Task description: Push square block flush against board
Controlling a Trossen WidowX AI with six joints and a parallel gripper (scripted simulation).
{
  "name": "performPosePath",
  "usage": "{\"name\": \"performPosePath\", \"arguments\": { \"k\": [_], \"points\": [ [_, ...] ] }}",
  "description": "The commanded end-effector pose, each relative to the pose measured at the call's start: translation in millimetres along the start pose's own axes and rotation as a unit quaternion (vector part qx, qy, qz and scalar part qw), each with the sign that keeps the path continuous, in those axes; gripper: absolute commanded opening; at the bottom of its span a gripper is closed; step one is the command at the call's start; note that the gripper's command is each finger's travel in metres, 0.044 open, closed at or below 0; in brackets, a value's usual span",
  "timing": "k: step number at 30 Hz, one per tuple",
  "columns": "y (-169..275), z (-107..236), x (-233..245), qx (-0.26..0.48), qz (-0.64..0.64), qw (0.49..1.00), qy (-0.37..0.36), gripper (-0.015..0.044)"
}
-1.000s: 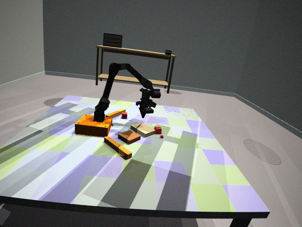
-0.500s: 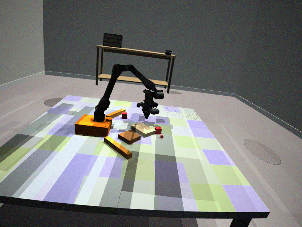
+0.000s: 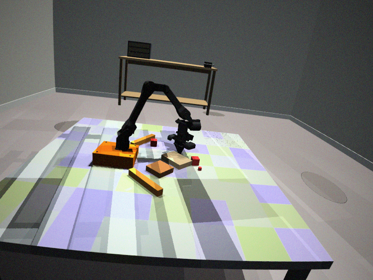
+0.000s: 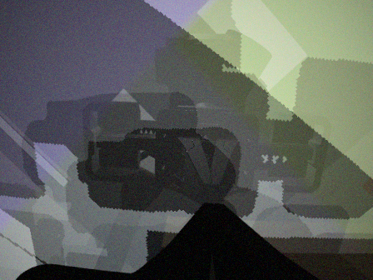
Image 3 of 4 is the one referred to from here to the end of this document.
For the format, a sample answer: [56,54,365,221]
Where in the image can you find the yellow and orange long bar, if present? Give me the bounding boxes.
[128,168,163,197]
[130,134,155,146]

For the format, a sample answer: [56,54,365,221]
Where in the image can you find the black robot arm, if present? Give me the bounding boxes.
[115,81,201,151]

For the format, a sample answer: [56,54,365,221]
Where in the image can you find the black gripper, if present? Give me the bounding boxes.
[167,131,196,154]

